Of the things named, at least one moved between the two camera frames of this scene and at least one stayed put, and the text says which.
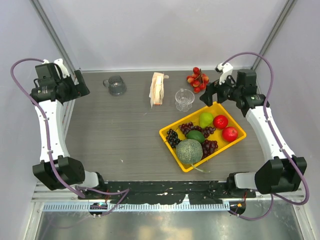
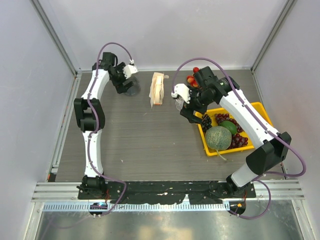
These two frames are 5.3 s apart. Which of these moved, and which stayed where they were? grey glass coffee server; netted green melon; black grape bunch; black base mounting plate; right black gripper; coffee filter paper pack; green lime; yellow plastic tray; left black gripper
Moved: yellow plastic tray; black grape bunch; netted green melon; grey glass coffee server; left black gripper; green lime; right black gripper
Stayed: black base mounting plate; coffee filter paper pack
